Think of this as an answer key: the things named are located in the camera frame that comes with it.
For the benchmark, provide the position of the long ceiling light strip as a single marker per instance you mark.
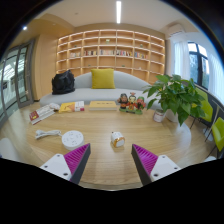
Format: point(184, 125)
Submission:
point(118, 11)

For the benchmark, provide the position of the small white jar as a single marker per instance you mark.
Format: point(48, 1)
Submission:
point(159, 116)

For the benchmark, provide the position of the white charger with gold band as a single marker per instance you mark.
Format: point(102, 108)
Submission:
point(117, 139)

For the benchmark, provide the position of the white sheer curtain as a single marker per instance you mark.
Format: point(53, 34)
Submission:
point(181, 61)

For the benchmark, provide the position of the black bag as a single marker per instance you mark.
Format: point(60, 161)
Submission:
point(63, 82)

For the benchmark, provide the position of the wooden shelf unit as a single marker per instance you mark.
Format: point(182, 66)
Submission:
point(110, 56)

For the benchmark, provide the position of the round white power strip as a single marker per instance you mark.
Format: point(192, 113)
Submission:
point(72, 139)

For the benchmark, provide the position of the grey glass door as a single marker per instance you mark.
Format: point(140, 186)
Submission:
point(20, 80)

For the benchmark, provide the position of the yellow-green chair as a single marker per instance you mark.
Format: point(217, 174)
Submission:
point(207, 110)
point(218, 133)

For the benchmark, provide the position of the white air conditioner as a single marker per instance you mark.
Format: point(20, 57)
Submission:
point(176, 30)

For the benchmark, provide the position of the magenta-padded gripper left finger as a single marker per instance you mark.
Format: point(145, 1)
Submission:
point(56, 166)

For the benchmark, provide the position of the dark-framed window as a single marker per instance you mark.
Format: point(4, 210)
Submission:
point(200, 66)

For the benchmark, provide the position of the yellow cushion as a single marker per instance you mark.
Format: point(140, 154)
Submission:
point(103, 78)

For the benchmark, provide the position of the colourful figurine set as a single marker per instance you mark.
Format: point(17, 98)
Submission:
point(131, 104)

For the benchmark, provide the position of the yellow and white book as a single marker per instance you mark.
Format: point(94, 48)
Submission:
point(70, 107)

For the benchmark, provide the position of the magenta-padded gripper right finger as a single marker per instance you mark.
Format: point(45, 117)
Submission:
point(165, 166)

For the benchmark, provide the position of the light grey sofa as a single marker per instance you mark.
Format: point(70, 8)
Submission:
point(83, 95)

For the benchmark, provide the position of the round ceiling spotlight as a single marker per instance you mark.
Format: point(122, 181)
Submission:
point(24, 28)

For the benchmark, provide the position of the green leafy plant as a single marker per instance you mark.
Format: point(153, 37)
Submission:
point(175, 95)

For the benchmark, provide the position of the white plant pot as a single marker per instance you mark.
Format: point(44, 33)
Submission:
point(171, 116)

